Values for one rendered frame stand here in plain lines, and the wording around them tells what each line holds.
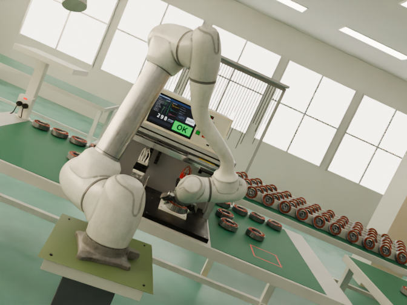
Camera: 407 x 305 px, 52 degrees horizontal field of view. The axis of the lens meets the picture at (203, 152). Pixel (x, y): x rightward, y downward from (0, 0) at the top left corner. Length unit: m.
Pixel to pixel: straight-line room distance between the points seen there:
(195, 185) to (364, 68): 7.78
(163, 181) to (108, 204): 1.06
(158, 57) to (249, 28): 7.17
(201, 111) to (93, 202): 0.50
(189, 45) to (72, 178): 0.62
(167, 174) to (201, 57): 1.10
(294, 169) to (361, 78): 2.29
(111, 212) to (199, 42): 0.63
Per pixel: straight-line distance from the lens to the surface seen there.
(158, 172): 2.39
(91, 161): 1.50
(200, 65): 1.44
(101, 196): 1.40
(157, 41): 1.55
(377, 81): 9.28
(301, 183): 9.00
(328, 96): 8.92
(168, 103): 2.22
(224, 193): 1.68
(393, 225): 5.66
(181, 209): 1.97
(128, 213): 1.37
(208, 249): 1.97
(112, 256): 1.43
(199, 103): 1.50
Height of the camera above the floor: 1.38
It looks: 7 degrees down
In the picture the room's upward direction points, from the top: 24 degrees clockwise
